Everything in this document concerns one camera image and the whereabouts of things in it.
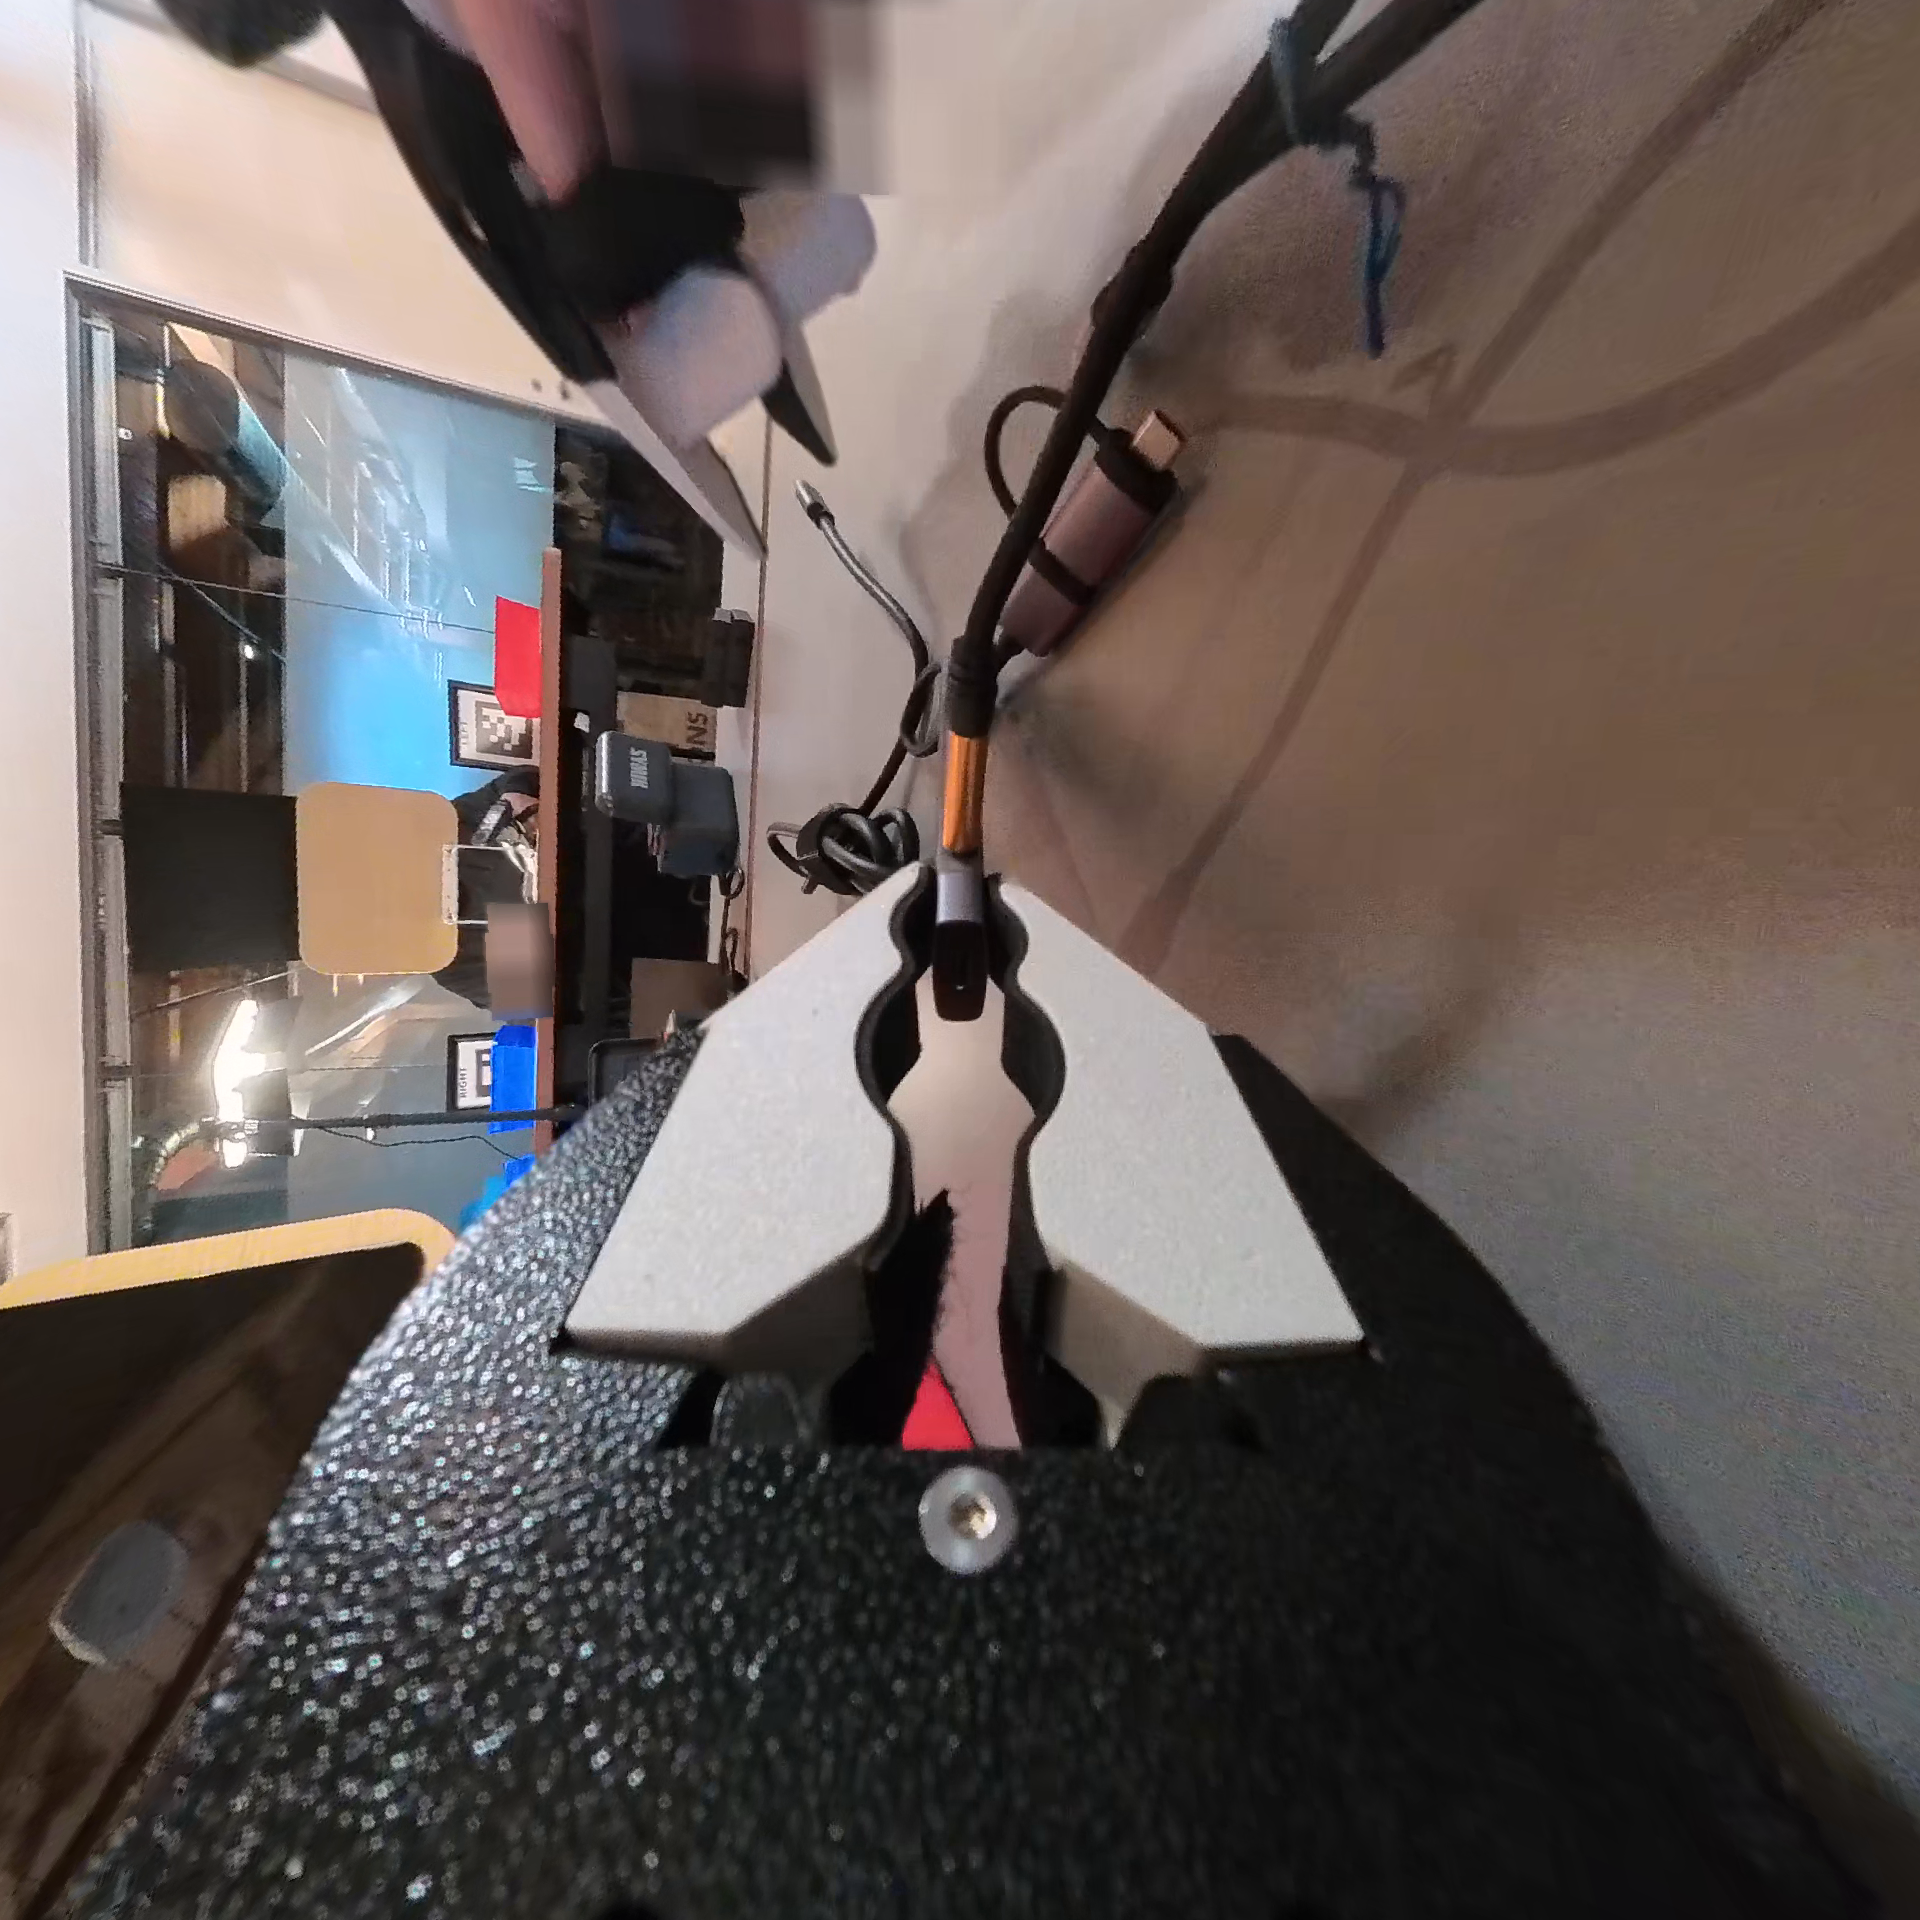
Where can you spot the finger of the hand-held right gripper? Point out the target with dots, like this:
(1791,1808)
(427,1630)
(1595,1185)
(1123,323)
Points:
(808,256)
(699,372)

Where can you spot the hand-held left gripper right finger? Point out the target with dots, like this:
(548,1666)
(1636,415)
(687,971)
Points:
(1187,1170)

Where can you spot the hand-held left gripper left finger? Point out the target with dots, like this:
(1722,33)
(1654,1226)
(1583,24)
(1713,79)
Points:
(752,1154)

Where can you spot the grey tethered adapter plug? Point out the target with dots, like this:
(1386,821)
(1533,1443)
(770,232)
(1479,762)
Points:
(1086,523)

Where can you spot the person's right hand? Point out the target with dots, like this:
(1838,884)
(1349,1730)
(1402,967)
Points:
(524,86)

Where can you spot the printed tag sheet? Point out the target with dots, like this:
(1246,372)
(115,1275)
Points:
(473,1076)
(491,722)

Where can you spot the glass partition window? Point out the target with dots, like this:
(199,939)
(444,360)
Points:
(372,491)

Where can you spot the red box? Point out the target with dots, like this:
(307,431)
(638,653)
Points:
(940,1412)

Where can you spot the red card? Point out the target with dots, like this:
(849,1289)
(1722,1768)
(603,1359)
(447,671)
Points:
(516,658)

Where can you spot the blue grey box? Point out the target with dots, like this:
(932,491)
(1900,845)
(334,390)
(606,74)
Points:
(699,824)

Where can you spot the grey box with print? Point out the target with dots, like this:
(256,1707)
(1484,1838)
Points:
(630,774)

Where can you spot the beige chair back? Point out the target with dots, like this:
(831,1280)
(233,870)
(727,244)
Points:
(372,877)

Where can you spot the blue thread tie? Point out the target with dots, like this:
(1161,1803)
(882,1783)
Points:
(1372,256)

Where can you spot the wooden chair with felt pad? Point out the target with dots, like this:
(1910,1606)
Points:
(181,1394)

